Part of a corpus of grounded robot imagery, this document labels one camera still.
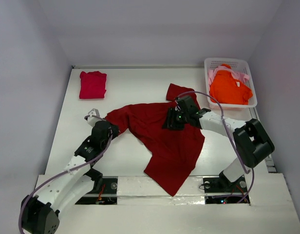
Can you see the dark red t shirt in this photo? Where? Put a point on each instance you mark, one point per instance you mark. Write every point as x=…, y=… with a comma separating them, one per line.
x=174, y=153

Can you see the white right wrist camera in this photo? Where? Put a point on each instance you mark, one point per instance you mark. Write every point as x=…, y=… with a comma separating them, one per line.
x=178, y=104

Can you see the folded bright red t shirt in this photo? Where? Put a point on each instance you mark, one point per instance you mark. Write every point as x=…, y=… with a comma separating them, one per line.
x=93, y=85

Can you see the white plastic laundry basket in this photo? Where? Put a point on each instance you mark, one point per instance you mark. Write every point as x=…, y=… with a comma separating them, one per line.
x=236, y=65

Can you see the pink t shirt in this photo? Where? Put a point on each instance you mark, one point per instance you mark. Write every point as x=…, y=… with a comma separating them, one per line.
x=225, y=67

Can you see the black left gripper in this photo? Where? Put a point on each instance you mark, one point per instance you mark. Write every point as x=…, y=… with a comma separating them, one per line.
x=114, y=129

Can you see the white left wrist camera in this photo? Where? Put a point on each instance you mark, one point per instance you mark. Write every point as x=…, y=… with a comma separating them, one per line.
x=92, y=117

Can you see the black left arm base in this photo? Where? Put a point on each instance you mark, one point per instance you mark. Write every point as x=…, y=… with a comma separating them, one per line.
x=105, y=195

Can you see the orange t shirt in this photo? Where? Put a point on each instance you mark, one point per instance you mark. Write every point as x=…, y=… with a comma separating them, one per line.
x=227, y=90

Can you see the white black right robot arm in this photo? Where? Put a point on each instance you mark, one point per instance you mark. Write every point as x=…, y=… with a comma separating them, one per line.
x=249, y=139

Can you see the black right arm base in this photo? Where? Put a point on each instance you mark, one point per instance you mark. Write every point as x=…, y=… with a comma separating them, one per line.
x=218, y=192

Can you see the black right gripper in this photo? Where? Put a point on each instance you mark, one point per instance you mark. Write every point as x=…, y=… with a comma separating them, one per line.
x=169, y=119

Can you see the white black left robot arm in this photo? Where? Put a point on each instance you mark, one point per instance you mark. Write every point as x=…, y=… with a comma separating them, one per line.
x=42, y=210

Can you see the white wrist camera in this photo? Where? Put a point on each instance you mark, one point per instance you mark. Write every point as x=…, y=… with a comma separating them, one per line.
x=178, y=104
x=92, y=117

